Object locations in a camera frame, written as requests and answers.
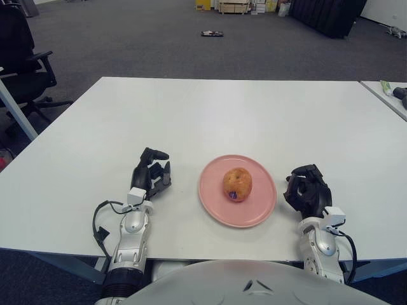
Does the black grey tool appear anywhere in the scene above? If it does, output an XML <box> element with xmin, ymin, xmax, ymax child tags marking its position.
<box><xmin>392</xmin><ymin>86</ymin><xmax>407</xmax><ymax>111</ymax></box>

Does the wooden crate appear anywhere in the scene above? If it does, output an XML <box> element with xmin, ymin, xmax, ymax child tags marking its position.
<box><xmin>217</xmin><ymin>1</ymin><xmax>249</xmax><ymax>14</ymax></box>

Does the red yellow apple with sticker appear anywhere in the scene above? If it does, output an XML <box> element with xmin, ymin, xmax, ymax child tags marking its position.
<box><xmin>222</xmin><ymin>167</ymin><xmax>254</xmax><ymax>203</ymax></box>

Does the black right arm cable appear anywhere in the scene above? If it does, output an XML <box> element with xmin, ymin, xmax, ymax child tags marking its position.
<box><xmin>329</xmin><ymin>228</ymin><xmax>357</xmax><ymax>285</ymax></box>

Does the pink round plate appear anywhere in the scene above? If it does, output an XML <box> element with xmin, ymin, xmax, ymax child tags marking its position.
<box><xmin>198</xmin><ymin>154</ymin><xmax>277</xmax><ymax>229</ymax></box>

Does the black office chair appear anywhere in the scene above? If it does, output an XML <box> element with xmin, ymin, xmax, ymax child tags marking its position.
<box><xmin>0</xmin><ymin>4</ymin><xmax>74</xmax><ymax>134</ymax></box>

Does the grey object on floor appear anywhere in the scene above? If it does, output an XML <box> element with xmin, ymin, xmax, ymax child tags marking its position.
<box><xmin>385</xmin><ymin>25</ymin><xmax>406</xmax><ymax>39</ymax></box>

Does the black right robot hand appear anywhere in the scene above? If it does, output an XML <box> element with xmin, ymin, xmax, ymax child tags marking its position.
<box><xmin>282</xmin><ymin>163</ymin><xmax>333</xmax><ymax>220</ymax></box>

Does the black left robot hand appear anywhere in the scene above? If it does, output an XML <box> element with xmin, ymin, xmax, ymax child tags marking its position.
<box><xmin>129</xmin><ymin>146</ymin><xmax>173</xmax><ymax>201</ymax></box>

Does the black cabinet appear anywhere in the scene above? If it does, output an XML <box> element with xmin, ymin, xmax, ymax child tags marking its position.
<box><xmin>288</xmin><ymin>0</ymin><xmax>368</xmax><ymax>39</ymax></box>

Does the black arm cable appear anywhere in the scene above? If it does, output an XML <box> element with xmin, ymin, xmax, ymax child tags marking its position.
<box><xmin>329</xmin><ymin>228</ymin><xmax>357</xmax><ymax>285</ymax></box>
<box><xmin>92</xmin><ymin>199</ymin><xmax>141</xmax><ymax>258</ymax></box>

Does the white grey robot torso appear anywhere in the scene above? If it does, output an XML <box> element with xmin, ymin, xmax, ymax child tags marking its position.
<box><xmin>122</xmin><ymin>259</ymin><xmax>385</xmax><ymax>305</ymax></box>

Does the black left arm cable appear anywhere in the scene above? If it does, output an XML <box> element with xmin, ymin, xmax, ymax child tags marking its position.
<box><xmin>92</xmin><ymin>199</ymin><xmax>141</xmax><ymax>258</ymax></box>

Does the light grey slanted desk leg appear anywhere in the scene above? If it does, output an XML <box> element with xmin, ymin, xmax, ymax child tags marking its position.
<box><xmin>0</xmin><ymin>78</ymin><xmax>39</xmax><ymax>142</ymax></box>

